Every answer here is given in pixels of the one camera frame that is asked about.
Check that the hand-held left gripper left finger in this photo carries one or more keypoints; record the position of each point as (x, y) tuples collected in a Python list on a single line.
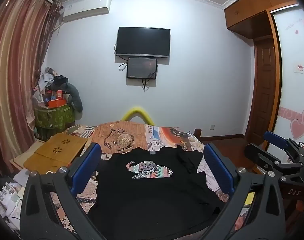
[(88, 163)]

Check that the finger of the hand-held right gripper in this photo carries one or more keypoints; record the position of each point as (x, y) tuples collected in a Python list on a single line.
[(266, 161), (275, 140)]

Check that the white heart print wardrobe door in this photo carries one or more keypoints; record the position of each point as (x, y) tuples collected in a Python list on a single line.
[(295, 92)]

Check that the bamboo lap desk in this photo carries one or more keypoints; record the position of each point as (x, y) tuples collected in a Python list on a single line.
[(57, 152)]

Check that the wooden overhead cabinet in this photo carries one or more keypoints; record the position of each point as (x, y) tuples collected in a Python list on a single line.
[(251, 10)]

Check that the pile of clothes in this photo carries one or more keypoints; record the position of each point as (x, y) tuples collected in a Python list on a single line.
[(48, 80)]

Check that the small black monitor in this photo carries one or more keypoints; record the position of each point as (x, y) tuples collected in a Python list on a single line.
[(142, 68)]

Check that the black elephant print t-shirt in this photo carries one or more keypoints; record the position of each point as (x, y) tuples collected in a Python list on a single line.
[(147, 197)]

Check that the yellow foam tube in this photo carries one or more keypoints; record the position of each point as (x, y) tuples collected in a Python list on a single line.
[(138, 109)]

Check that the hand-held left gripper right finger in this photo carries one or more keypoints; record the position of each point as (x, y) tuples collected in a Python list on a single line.
[(218, 170)]

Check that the orange box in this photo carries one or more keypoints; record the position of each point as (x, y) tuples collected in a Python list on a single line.
[(57, 103)]

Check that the green storage box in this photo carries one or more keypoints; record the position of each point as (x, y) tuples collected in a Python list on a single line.
[(54, 118)]

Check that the bed with patterned sheet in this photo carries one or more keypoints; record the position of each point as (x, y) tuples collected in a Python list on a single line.
[(164, 133)]

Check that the light wooden board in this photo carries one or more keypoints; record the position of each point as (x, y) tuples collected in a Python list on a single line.
[(22, 158)]

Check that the pile of papers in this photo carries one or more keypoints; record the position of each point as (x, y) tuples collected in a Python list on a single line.
[(9, 200)]

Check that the white air conditioner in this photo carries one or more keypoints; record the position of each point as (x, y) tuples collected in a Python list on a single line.
[(87, 7)]

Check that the brown wooden door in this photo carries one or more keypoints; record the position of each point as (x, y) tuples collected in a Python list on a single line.
[(265, 92)]

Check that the wooden bedpost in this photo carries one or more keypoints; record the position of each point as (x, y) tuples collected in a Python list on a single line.
[(197, 133)]

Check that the striped curtain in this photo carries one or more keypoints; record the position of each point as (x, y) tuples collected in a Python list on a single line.
[(14, 67)]

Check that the black wall television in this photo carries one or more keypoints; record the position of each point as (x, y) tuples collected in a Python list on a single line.
[(143, 41)]

